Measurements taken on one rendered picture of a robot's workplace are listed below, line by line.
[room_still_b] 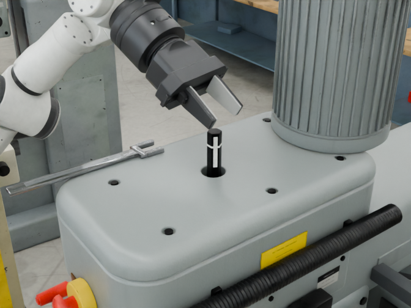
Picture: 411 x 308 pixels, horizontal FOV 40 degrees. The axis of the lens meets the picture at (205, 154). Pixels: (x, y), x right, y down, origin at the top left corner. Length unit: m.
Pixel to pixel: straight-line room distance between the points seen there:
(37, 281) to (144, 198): 2.87
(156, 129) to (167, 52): 4.43
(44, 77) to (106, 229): 0.32
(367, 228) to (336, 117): 0.18
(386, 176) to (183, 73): 0.52
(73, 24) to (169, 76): 0.22
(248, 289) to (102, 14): 0.44
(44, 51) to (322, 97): 0.44
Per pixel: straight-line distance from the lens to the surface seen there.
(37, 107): 0.98
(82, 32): 0.93
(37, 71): 0.95
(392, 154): 1.22
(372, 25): 0.85
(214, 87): 0.82
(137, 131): 5.20
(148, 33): 0.80
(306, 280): 0.94
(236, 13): 7.54
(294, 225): 0.82
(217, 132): 0.81
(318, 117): 0.89
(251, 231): 0.76
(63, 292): 0.94
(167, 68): 0.78
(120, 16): 0.83
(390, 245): 1.12
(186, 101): 0.78
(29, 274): 3.69
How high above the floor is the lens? 2.32
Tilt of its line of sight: 29 degrees down
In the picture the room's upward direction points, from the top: straight up
